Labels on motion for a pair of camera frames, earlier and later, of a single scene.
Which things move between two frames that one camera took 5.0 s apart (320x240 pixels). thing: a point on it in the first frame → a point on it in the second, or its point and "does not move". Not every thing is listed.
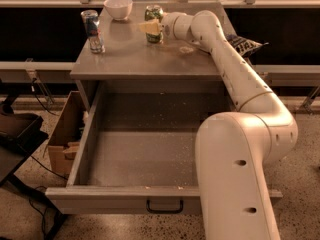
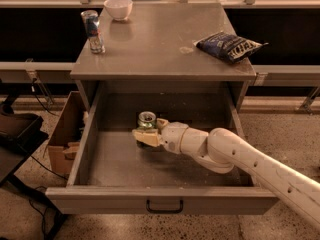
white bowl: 118,7 does not move
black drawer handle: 164,211 does not move
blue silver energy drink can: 94,31 does not move
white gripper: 168,25 → 172,136
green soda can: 153,12 → 146,120
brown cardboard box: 66,134 does not move
